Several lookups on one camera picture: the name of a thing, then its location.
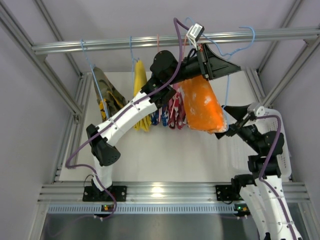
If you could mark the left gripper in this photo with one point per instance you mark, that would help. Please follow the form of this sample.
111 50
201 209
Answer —
207 65

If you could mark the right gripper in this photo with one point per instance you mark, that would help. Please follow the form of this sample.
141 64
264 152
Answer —
240 124

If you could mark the orange trousers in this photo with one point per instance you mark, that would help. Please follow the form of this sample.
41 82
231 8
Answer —
202 109

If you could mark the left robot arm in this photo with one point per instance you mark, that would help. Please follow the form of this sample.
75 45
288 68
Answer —
166 70

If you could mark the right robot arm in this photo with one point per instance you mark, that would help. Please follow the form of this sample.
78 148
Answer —
262 188

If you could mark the pink camouflage trousers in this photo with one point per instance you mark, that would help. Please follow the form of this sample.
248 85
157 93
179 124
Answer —
177 115

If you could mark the blue camouflage trousers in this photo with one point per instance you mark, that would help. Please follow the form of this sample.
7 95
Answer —
161 116

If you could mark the yellow trousers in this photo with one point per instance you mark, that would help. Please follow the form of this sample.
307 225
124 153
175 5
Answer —
140 79

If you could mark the blue hanger with yellow trousers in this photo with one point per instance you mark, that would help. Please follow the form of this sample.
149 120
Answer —
133 59

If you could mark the green camouflage trousers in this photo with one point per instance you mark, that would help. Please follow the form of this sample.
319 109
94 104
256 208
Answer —
109 99

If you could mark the blue hanger with camouflage trousers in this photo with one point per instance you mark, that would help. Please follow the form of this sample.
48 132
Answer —
96 82

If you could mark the white plastic basket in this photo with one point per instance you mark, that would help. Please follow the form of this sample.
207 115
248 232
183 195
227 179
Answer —
247 154

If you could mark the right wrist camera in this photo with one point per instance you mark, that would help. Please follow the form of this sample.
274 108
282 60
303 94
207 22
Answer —
255 110

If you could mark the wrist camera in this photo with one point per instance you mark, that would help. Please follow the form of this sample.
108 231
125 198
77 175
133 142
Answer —
255 110
194 33

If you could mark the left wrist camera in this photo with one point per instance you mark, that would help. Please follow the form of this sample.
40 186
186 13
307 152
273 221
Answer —
194 33

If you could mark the right aluminium frame post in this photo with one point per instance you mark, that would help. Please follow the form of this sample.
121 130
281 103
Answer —
288 54

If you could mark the aluminium frame post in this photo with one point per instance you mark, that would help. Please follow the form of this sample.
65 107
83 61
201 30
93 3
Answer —
38 58
288 54

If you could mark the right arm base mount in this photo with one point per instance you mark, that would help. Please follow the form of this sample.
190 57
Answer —
225 193

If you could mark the grey slotted cable duct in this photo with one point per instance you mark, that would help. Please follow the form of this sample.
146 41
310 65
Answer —
128 208

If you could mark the aluminium hanging rail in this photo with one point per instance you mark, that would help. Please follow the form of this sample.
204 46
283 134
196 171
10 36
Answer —
242 36

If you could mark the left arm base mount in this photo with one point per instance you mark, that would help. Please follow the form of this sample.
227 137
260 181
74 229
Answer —
93 194

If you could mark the front aluminium rail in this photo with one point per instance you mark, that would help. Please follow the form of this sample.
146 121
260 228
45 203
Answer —
136 193

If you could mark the left aluminium frame post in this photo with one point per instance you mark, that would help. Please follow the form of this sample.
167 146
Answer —
38 58

